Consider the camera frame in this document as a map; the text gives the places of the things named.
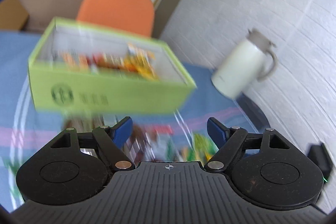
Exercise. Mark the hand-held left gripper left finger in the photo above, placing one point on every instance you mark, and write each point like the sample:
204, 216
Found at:
122, 130

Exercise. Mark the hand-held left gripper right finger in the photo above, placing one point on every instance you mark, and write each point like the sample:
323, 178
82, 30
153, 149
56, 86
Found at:
217, 131

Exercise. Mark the light green cardboard box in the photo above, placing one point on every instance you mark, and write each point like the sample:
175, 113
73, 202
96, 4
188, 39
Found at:
105, 92

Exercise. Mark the red snack packet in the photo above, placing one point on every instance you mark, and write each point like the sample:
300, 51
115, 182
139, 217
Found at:
147, 140

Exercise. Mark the cream thermos jug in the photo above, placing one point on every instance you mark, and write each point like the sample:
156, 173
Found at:
241, 69

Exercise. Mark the orange yellow snack packet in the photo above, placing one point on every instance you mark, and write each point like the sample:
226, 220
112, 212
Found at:
141, 64

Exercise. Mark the orange chip snack packet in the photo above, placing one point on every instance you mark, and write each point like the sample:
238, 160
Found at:
73, 60

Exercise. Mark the orange chair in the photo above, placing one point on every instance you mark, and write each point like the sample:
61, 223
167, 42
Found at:
115, 11

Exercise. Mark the blue striped tablecloth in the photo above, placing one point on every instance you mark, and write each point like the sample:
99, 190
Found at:
15, 56

